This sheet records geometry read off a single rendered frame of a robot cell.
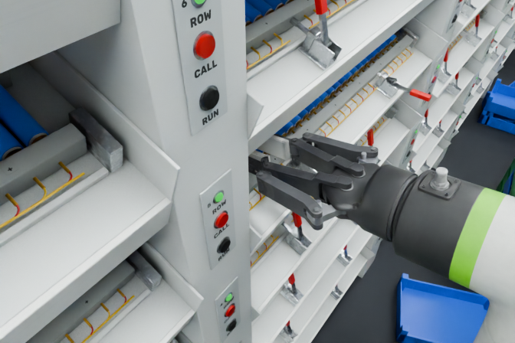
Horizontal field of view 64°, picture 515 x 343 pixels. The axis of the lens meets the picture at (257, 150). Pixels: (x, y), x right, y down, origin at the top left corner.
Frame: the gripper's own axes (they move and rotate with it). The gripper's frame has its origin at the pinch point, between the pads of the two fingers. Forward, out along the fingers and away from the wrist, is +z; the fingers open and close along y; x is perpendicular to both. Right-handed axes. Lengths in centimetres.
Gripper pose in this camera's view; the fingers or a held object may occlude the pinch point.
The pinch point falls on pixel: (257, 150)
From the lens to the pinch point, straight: 53.4
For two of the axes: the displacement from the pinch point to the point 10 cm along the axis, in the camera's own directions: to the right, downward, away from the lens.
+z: -7.5, -3.0, 5.8
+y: -6.4, 5.1, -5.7
